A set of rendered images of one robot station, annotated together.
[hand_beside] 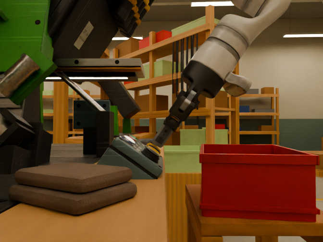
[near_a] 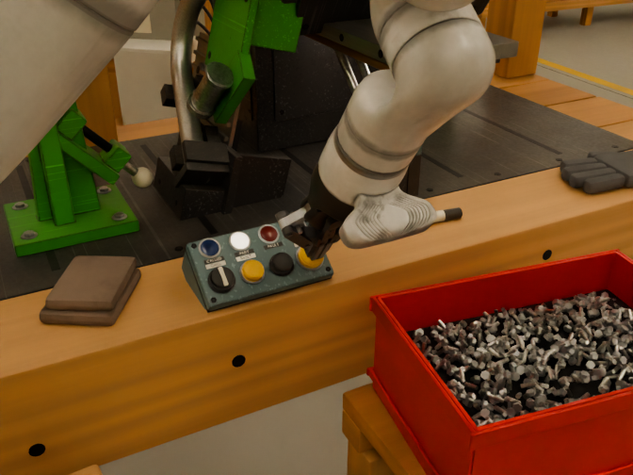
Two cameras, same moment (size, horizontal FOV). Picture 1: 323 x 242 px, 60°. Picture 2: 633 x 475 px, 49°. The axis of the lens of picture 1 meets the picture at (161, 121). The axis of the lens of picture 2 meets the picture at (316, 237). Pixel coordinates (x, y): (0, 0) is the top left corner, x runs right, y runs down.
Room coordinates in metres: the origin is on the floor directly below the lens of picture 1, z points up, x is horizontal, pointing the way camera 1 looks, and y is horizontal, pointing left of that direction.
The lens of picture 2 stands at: (0.20, -0.59, 1.32)
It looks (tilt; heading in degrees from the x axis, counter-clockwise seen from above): 29 degrees down; 62
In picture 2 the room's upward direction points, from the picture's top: straight up
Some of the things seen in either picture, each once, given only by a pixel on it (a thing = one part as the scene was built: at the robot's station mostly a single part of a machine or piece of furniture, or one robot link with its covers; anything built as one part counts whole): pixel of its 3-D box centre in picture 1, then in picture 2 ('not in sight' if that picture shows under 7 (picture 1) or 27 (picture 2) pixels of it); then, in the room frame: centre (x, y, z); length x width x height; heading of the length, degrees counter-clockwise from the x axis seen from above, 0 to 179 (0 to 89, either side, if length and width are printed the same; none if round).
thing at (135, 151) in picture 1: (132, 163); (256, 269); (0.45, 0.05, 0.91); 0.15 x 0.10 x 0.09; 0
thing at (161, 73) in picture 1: (161, 111); not in sight; (4.04, 0.00, 1.19); 2.30 x 0.55 x 2.39; 38
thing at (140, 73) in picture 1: (68, 71); (375, 29); (0.72, 0.24, 1.11); 0.39 x 0.16 x 0.03; 90
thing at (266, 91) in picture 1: (226, 122); not in sight; (9.01, -2.10, 1.12); 3.16 x 0.54 x 2.24; 87
